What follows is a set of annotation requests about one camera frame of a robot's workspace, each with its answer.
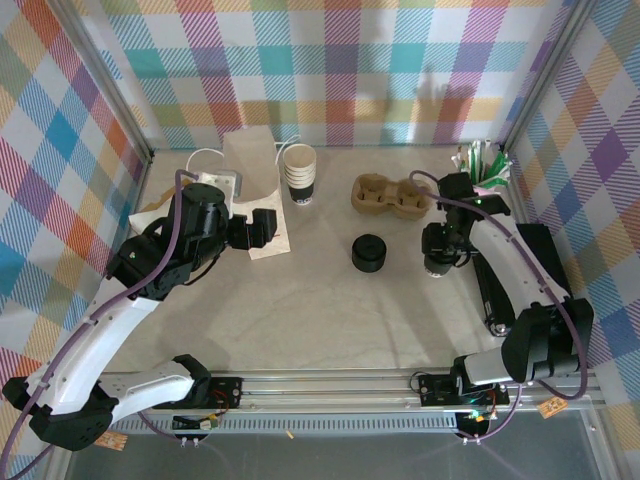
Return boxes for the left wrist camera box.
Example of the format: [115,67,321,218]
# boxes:
[199,169,245,200]

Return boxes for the stack of black lids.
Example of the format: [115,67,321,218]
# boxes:
[351,233,389,274]

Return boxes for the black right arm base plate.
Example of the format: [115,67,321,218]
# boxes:
[418,372,510,407]

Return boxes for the black case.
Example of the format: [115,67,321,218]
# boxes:
[472,222,576,336]

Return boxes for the stack of paper cups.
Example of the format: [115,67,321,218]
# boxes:
[282,143,319,207]

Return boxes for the white flower-print paper bag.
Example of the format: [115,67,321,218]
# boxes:
[187,127,301,262]

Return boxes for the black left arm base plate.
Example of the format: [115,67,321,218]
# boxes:
[199,375,245,410]

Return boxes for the aluminium rail frame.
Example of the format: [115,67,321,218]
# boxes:
[53,369,606,416]

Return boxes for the black lidded coffee cup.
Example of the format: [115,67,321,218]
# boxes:
[423,254,454,279]

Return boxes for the small connector board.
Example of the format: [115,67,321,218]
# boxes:
[457,409,494,426]
[172,412,221,432]

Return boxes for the aluminium corner post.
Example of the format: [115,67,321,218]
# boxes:
[64,0,154,161]
[499,0,599,151]

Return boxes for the brown cardboard cup carrier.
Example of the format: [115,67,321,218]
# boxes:
[351,173,433,220]

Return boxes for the grey slotted cable duct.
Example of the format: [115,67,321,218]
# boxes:
[109,417,464,436]

